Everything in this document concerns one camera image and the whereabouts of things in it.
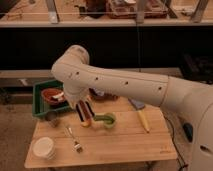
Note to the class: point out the metal fork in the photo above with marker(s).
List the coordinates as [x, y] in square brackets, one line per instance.
[77, 145]

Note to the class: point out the dark brown bowl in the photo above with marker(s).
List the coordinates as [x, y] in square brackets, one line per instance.
[101, 96]

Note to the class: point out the small metal cup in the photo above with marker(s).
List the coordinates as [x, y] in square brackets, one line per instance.
[52, 118]

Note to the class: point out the green plastic tray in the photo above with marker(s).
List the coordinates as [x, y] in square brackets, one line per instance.
[40, 107]

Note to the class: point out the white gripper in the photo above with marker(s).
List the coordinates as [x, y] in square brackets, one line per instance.
[74, 98]

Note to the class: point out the white plastic spoon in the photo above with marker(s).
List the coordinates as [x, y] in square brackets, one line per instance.
[58, 96]

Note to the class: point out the striped chalkboard eraser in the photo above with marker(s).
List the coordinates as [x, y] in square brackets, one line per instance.
[84, 111]

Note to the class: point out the white round container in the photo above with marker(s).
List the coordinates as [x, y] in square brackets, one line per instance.
[44, 148]

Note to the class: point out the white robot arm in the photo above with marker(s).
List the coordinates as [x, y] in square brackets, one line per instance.
[192, 100]

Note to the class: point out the red bowl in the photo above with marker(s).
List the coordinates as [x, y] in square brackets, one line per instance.
[49, 92]

